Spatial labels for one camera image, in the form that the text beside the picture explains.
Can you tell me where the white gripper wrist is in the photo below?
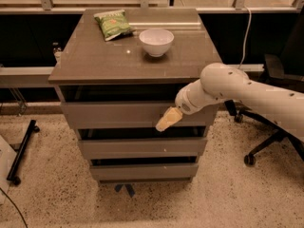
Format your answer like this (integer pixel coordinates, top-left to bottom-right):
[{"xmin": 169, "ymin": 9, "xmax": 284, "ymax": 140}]
[{"xmin": 156, "ymin": 86, "xmax": 200, "ymax": 132}]

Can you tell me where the grey top drawer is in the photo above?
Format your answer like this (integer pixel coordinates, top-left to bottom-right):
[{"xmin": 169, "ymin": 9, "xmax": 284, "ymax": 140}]
[{"xmin": 60, "ymin": 100, "xmax": 220, "ymax": 130}]

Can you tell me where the grey drawer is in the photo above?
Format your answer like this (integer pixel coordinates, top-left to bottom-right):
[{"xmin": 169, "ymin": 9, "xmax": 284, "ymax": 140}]
[
  {"xmin": 90, "ymin": 163, "xmax": 199, "ymax": 181},
  {"xmin": 60, "ymin": 100, "xmax": 220, "ymax": 130},
  {"xmin": 78, "ymin": 138, "xmax": 207, "ymax": 160}
]

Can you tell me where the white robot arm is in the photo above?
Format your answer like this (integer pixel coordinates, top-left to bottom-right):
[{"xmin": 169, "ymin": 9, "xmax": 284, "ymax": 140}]
[{"xmin": 156, "ymin": 63, "xmax": 304, "ymax": 142}]

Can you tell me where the grey middle drawer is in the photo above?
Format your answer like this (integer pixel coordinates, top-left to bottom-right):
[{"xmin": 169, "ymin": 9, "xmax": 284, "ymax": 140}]
[{"xmin": 78, "ymin": 138, "xmax": 207, "ymax": 160}]

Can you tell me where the grey bottom drawer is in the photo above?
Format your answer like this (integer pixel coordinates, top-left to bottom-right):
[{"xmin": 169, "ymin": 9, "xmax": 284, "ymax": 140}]
[{"xmin": 90, "ymin": 163, "xmax": 199, "ymax": 181}]

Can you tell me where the grey drawer cabinet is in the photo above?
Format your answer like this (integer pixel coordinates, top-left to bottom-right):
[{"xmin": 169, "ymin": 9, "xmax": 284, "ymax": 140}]
[{"xmin": 48, "ymin": 9, "xmax": 220, "ymax": 183}]

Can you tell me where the white ceramic bowl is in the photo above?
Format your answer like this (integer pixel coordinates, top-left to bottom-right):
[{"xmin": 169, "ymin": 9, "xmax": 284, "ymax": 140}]
[{"xmin": 139, "ymin": 28, "xmax": 174, "ymax": 57}]

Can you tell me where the blue tape cross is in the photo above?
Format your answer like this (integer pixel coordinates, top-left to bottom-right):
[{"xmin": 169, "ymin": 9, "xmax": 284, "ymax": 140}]
[{"xmin": 114, "ymin": 183, "xmax": 136, "ymax": 199}]

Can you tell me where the green chip bag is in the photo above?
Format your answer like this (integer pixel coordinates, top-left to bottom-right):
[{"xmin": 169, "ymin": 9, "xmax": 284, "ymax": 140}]
[{"xmin": 93, "ymin": 9, "xmax": 135, "ymax": 41}]

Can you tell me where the black office chair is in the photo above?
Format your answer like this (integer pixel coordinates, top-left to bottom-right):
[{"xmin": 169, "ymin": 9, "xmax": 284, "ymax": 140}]
[{"xmin": 225, "ymin": 13, "xmax": 304, "ymax": 166}]

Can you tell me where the black wheeled stand base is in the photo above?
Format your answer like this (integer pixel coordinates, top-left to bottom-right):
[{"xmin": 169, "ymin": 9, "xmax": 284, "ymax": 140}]
[{"xmin": 7, "ymin": 120, "xmax": 40, "ymax": 185}]

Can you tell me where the white board at left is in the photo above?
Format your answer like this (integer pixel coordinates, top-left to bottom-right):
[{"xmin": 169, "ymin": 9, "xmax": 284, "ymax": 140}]
[{"xmin": 0, "ymin": 136, "xmax": 16, "ymax": 205}]

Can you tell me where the white cable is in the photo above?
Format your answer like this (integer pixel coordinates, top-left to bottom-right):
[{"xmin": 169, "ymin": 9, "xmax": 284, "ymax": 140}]
[{"xmin": 237, "ymin": 7, "xmax": 252, "ymax": 70}]

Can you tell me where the black floor cable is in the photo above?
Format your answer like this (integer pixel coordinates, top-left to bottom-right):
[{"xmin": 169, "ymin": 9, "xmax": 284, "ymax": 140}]
[{"xmin": 0, "ymin": 187, "xmax": 29, "ymax": 228}]

